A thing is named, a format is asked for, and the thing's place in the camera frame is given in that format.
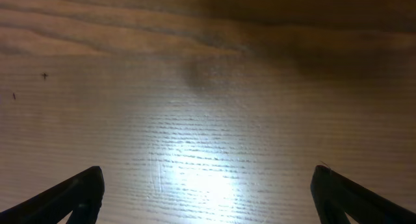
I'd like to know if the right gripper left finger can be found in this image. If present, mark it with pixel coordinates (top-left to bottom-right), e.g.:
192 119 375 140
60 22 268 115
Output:
1 166 105 224

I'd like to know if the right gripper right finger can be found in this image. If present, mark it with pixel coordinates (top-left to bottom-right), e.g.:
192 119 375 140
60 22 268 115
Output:
311 165 415 224

